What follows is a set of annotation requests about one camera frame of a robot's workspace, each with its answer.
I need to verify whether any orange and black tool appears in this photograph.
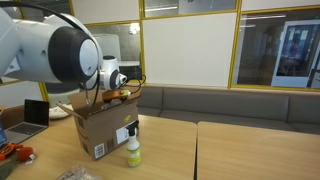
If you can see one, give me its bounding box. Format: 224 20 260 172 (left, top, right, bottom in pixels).
0 143 24 162

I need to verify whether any grey upholstered bench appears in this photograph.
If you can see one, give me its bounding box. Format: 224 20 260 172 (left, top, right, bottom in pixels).
136 84 320 134

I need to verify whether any white framed poster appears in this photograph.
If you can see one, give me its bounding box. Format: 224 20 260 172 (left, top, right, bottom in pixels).
271 18 320 88

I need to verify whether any yellow spray bottle black nozzle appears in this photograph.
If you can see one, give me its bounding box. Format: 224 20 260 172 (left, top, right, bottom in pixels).
125 119 142 168

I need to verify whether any red plush toy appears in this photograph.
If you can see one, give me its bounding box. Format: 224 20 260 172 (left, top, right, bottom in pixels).
16 146 36 165

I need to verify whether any olive green cloth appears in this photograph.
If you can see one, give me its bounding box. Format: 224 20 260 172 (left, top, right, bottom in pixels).
0 159 18 180

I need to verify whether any grey open laptop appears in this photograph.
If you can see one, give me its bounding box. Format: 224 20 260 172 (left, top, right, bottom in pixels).
3 99 50 145

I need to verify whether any large clear plastic bag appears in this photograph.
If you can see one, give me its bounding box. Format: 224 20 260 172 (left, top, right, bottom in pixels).
54 164 101 180

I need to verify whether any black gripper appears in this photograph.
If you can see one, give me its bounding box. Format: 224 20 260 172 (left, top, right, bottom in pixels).
101 99 122 111

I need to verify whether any brown cardboard shipping box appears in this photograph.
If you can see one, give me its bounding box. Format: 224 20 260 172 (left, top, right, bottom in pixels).
57 87 141 162

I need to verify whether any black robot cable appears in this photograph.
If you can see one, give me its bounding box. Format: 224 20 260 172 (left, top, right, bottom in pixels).
0 1 148 108

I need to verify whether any brown cardboard piece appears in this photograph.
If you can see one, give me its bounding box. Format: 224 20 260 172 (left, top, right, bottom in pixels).
0 105 26 131

